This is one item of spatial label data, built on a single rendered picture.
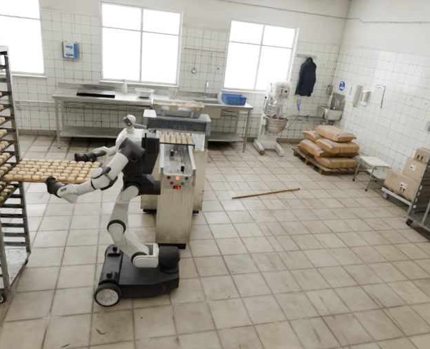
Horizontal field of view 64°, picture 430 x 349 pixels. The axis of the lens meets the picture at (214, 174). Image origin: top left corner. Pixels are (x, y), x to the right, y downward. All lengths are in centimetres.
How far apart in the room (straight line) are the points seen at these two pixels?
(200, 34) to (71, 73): 239
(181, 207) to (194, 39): 411
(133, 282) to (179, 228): 77
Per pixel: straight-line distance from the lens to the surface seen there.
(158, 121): 378
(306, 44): 756
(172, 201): 326
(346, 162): 645
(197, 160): 384
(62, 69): 673
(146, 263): 293
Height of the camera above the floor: 205
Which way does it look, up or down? 22 degrees down
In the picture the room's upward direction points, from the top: 7 degrees clockwise
